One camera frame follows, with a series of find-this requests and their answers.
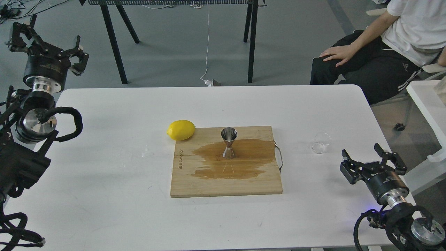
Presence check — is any yellow lemon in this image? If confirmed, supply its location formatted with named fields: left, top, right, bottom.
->
left=166, top=120, right=195, bottom=141

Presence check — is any seated person white shirt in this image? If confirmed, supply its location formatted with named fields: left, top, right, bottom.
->
left=310, top=0, right=446, bottom=105

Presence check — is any wooden cutting board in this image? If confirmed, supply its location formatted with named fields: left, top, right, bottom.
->
left=170, top=125, right=283, bottom=198

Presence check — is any white side table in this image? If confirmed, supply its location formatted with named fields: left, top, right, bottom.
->
left=404, top=81, right=446, bottom=195

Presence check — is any black metal table frame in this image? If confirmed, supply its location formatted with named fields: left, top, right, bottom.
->
left=79, top=0, right=268, bottom=84

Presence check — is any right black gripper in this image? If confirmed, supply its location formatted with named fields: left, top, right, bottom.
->
left=340, top=143, right=409, bottom=206

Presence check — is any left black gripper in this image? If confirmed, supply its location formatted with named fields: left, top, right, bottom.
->
left=6, top=14, right=89, bottom=94

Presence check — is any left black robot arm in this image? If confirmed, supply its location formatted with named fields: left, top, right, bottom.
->
left=0, top=14, right=89, bottom=251

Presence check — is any steel double jigger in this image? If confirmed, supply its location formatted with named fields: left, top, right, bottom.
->
left=221, top=127, right=238, bottom=159

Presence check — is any small clear glass cup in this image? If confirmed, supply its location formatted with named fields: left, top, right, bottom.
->
left=311, top=132, right=331, bottom=154

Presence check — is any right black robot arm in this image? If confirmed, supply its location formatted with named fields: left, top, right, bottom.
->
left=340, top=144, right=445, bottom=251

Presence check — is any floor cable bundle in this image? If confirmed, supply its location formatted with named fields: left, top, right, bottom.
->
left=0, top=0, right=70, bottom=24

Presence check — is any person's right hand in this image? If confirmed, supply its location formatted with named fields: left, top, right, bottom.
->
left=319, top=45, right=360, bottom=67

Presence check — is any white hanging cable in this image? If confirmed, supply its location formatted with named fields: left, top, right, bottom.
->
left=200, top=3, right=221, bottom=87

